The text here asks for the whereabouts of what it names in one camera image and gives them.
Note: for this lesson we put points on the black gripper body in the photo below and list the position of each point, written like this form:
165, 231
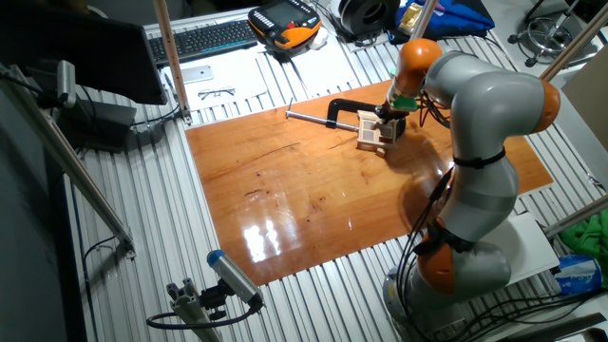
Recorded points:
392, 114

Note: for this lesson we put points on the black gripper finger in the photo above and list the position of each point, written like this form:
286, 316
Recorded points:
401, 124
377, 124

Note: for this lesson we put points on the miniature wooden sliding window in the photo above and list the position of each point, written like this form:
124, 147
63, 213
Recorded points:
370, 135

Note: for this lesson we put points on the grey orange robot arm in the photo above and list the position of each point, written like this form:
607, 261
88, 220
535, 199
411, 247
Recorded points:
489, 109

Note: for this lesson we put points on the black C-clamp with steel screw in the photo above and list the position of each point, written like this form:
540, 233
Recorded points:
344, 105

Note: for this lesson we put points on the white paper sheet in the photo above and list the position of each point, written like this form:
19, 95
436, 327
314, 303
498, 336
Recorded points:
328, 66
228, 71

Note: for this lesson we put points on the yellow bag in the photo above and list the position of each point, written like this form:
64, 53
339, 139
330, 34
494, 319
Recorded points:
411, 16

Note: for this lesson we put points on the black filament spool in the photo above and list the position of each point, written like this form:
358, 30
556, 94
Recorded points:
354, 19

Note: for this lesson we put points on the large wooden board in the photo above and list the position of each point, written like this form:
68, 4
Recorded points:
285, 190

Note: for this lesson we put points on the blue cloth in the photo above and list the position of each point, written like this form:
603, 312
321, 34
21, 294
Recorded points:
456, 19

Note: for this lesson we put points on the black orange teach pendant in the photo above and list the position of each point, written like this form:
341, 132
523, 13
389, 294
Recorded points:
285, 19

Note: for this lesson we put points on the black eyeglasses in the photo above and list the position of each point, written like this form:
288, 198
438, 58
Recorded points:
216, 90

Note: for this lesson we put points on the white flat box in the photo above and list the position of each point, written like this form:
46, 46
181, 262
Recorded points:
527, 247

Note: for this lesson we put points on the chrome stool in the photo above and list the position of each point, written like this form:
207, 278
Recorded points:
553, 31

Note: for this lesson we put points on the silver smartphone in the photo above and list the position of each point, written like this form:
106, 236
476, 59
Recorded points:
197, 74

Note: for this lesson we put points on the beige panel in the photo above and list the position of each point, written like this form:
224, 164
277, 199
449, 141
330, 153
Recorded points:
589, 95

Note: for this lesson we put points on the black keyboard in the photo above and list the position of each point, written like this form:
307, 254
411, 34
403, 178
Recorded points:
204, 40

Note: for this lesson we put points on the green cloth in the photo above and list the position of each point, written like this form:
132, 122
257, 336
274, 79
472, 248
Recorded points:
589, 237

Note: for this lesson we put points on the blue white tissue pack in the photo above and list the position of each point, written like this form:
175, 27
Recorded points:
577, 275

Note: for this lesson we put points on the dark grey box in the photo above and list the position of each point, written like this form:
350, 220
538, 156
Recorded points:
104, 126

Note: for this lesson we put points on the silver webcam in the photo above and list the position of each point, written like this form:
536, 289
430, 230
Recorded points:
66, 83

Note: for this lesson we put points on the black monitor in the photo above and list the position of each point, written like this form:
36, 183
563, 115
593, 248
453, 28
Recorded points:
71, 52

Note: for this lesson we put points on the aluminium frame post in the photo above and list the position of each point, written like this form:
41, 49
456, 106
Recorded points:
424, 19
171, 57
71, 162
572, 47
575, 218

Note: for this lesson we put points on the silver depth camera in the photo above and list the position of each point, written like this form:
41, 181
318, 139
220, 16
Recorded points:
233, 280

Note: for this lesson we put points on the aluminium camera mount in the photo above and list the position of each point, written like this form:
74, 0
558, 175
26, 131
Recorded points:
190, 309

